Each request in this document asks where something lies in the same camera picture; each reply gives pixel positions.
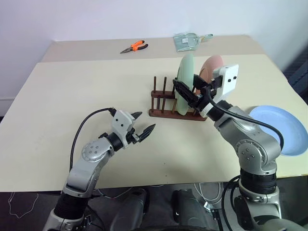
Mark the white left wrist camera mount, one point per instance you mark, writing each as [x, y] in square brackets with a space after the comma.
[120, 122]

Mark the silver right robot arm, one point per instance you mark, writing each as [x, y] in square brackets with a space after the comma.
[252, 146]

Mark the brown wooden dish rack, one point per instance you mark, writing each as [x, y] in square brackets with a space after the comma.
[168, 114]

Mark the packaged pale green dustpan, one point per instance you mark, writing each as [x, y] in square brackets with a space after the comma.
[186, 42]

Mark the dark rounded shape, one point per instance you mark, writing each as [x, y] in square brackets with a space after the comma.
[130, 211]
[190, 211]

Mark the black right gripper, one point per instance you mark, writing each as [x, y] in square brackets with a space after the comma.
[216, 83]

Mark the dark ribbed object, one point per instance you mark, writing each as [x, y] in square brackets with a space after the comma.
[299, 72]

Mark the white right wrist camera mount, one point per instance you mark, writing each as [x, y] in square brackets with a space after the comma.
[228, 79]

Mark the green plate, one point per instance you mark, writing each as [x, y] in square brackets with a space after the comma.
[186, 69]

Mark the blue plate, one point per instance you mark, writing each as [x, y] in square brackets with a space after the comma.
[284, 125]

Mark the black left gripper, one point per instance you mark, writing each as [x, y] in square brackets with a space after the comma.
[134, 137]

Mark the pink plate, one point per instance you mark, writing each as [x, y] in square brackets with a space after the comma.
[211, 67]

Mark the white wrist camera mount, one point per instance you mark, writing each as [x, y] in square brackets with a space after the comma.
[228, 79]
[120, 122]

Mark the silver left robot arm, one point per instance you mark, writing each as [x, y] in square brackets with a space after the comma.
[89, 154]

